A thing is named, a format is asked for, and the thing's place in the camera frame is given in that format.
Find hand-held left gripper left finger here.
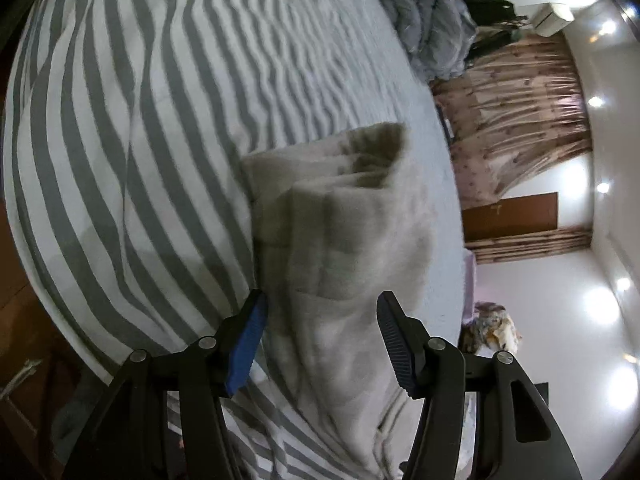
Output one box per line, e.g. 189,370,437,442
62,289,268,480

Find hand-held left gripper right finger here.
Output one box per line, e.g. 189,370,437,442
376,290,582,480

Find light grey pants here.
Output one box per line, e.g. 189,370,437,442
240,122,437,480

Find pink cloth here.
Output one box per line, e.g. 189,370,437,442
462,251,477,322

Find pile of mixed cloth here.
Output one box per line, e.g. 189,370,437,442
459,300,523,357

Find brown wooden door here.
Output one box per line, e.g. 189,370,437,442
462,191,559,244

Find striped bed sheet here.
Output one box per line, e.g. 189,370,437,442
2,0,465,480

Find patterned beige curtain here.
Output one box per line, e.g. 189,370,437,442
429,27,595,266

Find folded grey quilt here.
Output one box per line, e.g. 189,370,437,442
369,0,482,82

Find dark hanging clothes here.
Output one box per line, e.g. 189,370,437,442
456,0,528,63

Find white air conditioner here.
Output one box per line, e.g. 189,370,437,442
529,2,576,37

